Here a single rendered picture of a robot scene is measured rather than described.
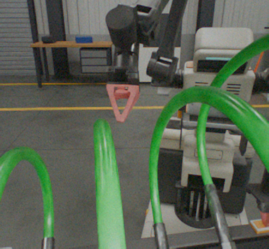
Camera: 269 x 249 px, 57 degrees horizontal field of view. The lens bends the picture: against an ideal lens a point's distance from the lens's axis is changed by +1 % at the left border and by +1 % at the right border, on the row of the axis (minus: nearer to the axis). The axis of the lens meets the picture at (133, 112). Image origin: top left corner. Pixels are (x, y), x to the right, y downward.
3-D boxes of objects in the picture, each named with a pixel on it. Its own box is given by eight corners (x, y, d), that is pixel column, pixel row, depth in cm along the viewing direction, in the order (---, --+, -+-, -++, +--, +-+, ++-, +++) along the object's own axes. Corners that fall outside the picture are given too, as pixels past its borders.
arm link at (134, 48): (141, 44, 61) (118, 45, 61) (138, 24, 54) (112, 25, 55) (139, 68, 58) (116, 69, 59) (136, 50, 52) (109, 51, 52)
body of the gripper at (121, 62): (104, 74, 49) (108, 43, 52) (111, 96, 58) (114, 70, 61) (137, 74, 48) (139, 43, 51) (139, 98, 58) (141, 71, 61)
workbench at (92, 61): (36, 88, 523) (28, 37, 485) (46, 80, 588) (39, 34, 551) (112, 87, 528) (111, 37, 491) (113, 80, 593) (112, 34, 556)
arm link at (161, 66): (173, 68, 103) (161, 65, 105) (173, 56, 93) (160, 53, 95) (166, 88, 101) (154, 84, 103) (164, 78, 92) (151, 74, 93)
